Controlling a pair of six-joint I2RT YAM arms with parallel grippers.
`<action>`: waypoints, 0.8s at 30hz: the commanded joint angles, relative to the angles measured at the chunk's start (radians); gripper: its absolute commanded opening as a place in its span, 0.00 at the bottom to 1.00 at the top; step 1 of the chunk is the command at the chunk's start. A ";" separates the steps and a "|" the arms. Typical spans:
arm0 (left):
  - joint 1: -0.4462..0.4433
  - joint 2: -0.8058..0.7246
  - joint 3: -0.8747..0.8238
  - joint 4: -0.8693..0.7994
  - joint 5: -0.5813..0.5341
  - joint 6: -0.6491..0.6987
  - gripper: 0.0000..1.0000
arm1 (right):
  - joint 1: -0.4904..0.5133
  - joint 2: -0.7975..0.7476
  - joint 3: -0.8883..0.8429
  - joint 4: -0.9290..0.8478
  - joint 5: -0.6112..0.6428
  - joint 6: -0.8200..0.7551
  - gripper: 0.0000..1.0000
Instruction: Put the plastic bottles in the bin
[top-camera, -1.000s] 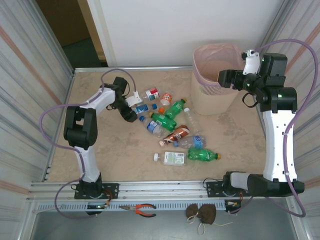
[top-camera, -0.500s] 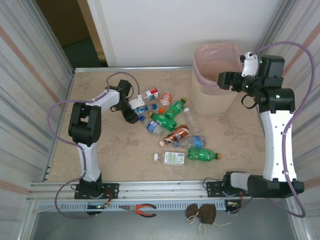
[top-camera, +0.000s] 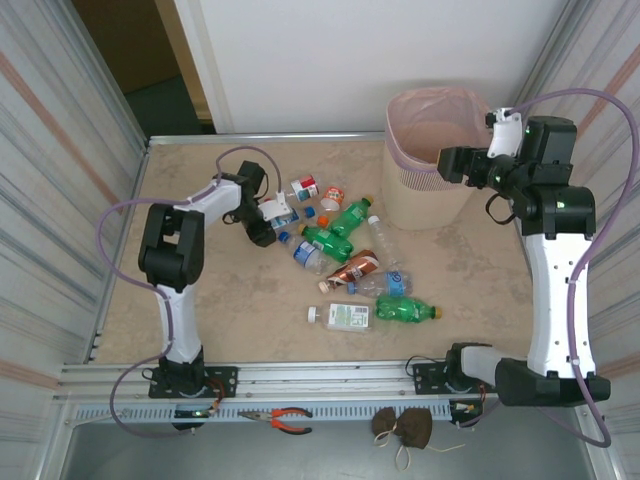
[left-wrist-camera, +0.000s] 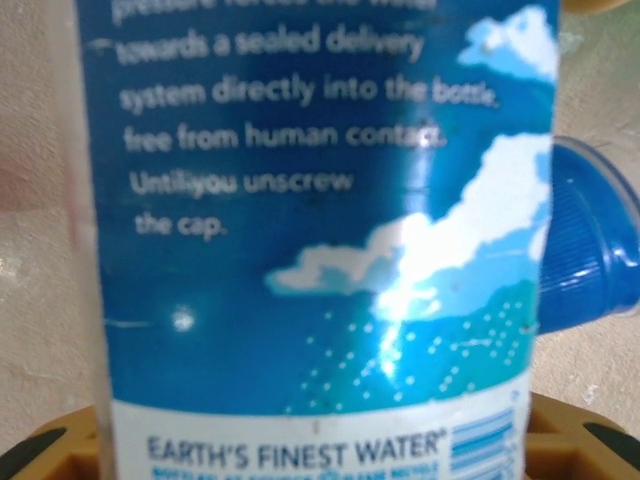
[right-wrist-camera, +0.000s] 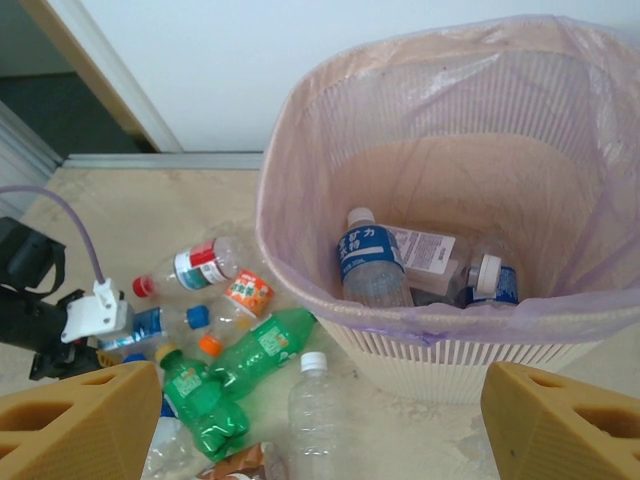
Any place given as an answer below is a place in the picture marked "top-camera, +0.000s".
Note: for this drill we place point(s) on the clear bottle blue label blue cap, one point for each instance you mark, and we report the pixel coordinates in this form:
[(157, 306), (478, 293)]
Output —
[(297, 218), (306, 252)]

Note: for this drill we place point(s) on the clear bottle red cap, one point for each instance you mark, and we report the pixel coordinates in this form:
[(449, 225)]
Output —
[(305, 189)]

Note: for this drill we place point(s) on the orange bottle cap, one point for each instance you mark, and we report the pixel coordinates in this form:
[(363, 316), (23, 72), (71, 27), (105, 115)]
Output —
[(323, 220)]

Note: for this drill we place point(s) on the green soda bottle yellow cap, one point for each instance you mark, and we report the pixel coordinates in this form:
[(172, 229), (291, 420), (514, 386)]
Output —
[(325, 243), (350, 217), (405, 309)]

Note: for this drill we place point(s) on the small orange label bottle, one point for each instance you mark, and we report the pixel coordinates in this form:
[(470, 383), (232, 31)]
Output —
[(334, 195)]

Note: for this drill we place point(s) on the clear bottle green white label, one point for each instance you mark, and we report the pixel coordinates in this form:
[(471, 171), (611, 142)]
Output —
[(347, 316)]

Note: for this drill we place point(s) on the clear bottle light blue label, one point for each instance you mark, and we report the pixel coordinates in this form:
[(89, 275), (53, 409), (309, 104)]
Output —
[(395, 284)]

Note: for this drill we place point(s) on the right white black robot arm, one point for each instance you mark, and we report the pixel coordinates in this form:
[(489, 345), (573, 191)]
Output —
[(560, 300)]

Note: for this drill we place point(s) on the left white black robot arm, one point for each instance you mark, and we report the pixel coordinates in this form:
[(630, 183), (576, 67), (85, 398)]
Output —
[(182, 330)]

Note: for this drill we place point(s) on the pink translucent bin liner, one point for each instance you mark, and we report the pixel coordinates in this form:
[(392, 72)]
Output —
[(430, 130)]

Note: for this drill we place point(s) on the beige plastic waste bin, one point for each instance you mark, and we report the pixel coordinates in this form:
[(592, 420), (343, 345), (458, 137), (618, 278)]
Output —
[(425, 205)]

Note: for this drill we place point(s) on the crushed copper brown bottle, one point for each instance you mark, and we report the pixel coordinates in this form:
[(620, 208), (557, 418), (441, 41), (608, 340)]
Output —
[(357, 267)]

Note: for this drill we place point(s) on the clear ribbed capless bottle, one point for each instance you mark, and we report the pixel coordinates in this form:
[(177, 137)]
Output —
[(384, 240)]

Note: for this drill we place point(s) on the brown wooden door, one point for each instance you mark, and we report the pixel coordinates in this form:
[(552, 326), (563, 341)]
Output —
[(125, 40)]

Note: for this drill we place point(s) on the small circuit board green light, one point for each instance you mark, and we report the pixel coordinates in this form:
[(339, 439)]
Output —
[(192, 414)]

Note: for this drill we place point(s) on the aluminium table frame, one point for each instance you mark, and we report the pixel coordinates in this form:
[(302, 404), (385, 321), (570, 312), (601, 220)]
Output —
[(275, 137)]

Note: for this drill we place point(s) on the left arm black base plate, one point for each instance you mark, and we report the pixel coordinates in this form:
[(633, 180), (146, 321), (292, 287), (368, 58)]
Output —
[(225, 380)]

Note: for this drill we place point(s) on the aluminium mounting rail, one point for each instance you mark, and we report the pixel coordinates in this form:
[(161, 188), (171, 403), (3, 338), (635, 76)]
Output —
[(325, 377)]

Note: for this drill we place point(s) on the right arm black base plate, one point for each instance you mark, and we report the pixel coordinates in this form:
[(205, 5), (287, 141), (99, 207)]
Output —
[(425, 375)]

